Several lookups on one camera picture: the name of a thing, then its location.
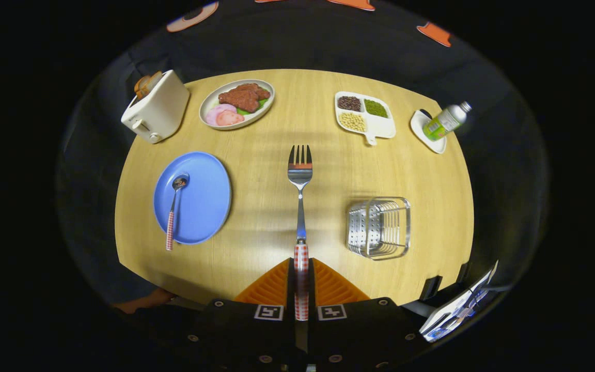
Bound small white dish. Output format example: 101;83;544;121
410;109;447;154

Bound brown meat slices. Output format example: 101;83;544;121
218;83;271;113

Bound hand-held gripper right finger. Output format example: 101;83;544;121
305;257;435;372

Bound black backdrop cloth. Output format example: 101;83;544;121
55;0;551;311

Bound heap of green beans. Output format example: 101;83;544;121
364;99;389;118

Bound blue round plate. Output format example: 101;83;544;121
153;151;232;245

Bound pink ham slices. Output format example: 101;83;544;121
205;103;245;128

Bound white oval food plate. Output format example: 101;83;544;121
199;79;276;130

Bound white toaster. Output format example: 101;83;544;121
121;70;191;144

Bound green labelled metal bottle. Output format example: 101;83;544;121
422;101;472;142

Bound spoon with checkered handle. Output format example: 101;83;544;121
165;173;191;252

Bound green lettuce leaf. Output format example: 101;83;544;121
236;98;270;116

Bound fork with checkered handle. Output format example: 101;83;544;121
287;145;314;321

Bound white divided tray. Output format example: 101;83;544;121
334;91;397;147

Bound heap of yellow soybeans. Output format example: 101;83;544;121
339;112;368;133

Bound metal cutlery drainer basket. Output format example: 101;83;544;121
346;196;412;260

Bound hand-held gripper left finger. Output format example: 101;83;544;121
174;257;301;372

